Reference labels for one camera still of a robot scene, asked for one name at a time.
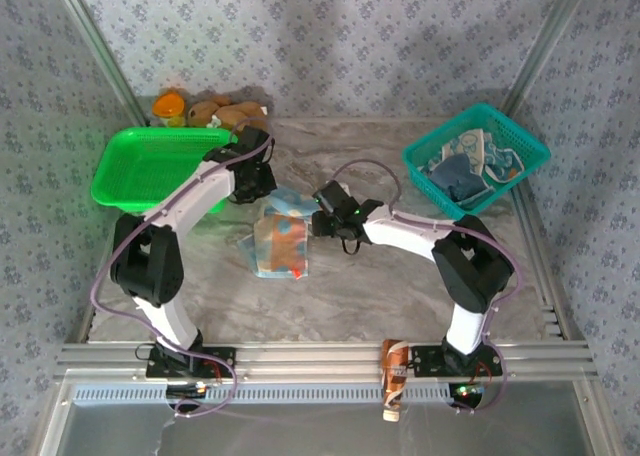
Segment light blue orange-dotted towel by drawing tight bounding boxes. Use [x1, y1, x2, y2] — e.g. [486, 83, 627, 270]
[236, 185, 312, 281]

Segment patterned cloths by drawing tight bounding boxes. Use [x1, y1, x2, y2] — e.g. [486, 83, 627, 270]
[424, 127, 526, 185]

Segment teal plastic basket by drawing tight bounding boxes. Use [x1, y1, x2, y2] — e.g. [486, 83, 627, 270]
[401, 101, 552, 222]

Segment brown teddy bear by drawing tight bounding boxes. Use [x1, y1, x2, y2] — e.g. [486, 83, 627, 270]
[187, 95, 270, 130]

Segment orange yellow toy cup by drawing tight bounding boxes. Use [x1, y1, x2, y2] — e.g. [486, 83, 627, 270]
[152, 88, 189, 130]

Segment green plastic basket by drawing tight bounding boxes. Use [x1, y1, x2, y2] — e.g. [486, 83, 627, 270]
[89, 125, 240, 215]

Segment small controller board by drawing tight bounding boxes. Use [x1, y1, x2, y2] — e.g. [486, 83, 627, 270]
[166, 381, 222, 401]
[448, 383, 487, 408]

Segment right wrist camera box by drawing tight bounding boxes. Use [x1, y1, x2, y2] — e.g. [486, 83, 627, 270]
[312, 179, 352, 216]

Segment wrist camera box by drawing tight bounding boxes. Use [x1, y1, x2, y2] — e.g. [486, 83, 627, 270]
[238, 126, 275, 152]
[312, 179, 352, 216]

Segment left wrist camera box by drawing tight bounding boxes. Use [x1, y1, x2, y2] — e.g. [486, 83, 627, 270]
[238, 126, 275, 152]

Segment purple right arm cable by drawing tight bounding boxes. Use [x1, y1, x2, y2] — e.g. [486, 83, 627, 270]
[327, 159, 525, 417]

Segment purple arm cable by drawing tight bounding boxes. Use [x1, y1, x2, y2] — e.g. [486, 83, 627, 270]
[89, 117, 274, 420]
[327, 159, 525, 417]

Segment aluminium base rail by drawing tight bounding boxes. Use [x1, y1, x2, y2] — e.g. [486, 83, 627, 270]
[53, 340, 600, 383]

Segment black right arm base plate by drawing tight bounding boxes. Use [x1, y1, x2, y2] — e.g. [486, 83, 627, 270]
[411, 344, 504, 378]

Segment grey slotted cable duct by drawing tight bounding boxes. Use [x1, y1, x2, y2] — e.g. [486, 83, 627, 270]
[72, 383, 454, 406]

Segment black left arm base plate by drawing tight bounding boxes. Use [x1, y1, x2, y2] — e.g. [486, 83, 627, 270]
[145, 346, 237, 379]

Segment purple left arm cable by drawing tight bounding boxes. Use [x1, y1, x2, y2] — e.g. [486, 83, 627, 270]
[89, 117, 274, 420]

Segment aluminium frame post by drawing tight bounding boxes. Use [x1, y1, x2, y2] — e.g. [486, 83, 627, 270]
[48, 0, 150, 130]
[493, 0, 597, 126]

